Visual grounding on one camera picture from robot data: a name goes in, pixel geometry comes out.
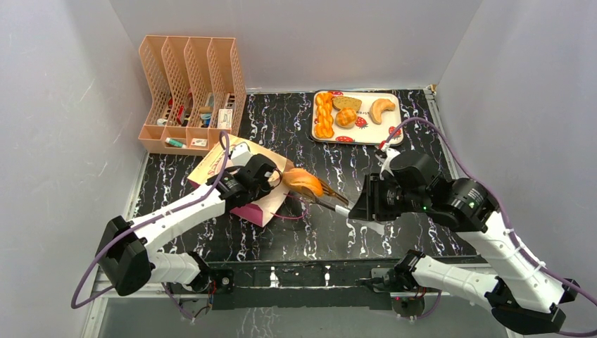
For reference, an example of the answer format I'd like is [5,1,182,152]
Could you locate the pink paper gift bag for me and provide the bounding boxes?
[187,135,295,227]

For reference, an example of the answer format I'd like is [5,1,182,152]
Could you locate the long golden fake baguette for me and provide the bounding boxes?
[282,168,324,197]

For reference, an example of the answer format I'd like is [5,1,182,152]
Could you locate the strawberry print metal tray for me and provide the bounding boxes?
[310,90,403,146]

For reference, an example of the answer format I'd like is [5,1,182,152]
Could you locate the silver metal tongs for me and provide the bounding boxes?
[299,180,385,236]

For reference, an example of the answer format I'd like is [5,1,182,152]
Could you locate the tan fake bread roll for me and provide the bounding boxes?
[369,99,396,125]

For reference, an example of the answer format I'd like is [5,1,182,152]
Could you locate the round golden fake bun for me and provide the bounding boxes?
[334,107,358,129]

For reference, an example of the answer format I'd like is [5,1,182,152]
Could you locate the orange braided fake bread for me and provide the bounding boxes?
[313,92,334,139]

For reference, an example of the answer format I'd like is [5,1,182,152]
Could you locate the brown fake bread slice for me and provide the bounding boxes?
[332,96,362,111]

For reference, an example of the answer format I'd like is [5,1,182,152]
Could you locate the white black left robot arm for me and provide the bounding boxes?
[96,154,278,296]

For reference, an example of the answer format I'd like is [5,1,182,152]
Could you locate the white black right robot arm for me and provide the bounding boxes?
[348,149,577,335]

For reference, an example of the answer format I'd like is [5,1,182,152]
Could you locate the small white card box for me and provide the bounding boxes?
[189,138,208,149]

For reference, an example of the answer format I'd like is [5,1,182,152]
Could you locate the white medicine box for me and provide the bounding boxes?
[217,108,234,130]

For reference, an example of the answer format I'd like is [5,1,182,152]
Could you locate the green white tube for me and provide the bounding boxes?
[165,137,187,149]

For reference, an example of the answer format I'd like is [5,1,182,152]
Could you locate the peach plastic file organizer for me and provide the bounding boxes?
[139,35,246,156]

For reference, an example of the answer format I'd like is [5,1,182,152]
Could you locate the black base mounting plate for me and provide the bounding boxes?
[165,258,441,320]

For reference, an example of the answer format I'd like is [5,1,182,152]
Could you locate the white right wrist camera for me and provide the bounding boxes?
[375,144,401,181]

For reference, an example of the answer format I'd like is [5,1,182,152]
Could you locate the aluminium frame rail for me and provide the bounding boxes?
[91,265,512,299]

